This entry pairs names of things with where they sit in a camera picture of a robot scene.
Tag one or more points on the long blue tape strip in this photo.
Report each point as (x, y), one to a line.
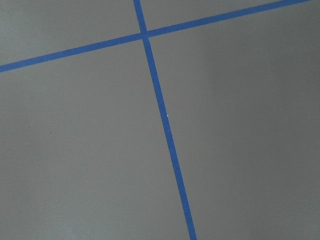
(165, 121)

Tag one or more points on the crossing blue tape strip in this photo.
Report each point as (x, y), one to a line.
(149, 33)

